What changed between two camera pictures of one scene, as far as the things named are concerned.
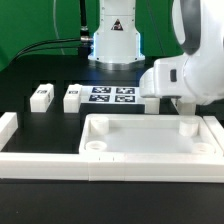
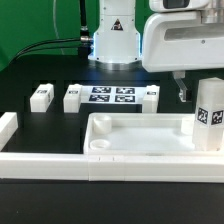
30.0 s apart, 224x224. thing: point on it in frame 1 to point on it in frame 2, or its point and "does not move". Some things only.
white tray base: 146,134 does not move
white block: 42,97 does not move
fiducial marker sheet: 111,94 does not move
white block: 187,108 to 208,120
